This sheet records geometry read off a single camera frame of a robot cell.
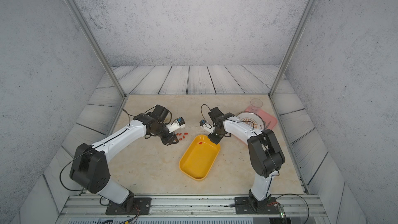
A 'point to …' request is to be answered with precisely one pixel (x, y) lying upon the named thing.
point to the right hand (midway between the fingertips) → (215, 138)
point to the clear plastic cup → (255, 103)
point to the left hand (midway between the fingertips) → (177, 138)
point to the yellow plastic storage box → (199, 158)
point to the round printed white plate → (253, 119)
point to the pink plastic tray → (269, 120)
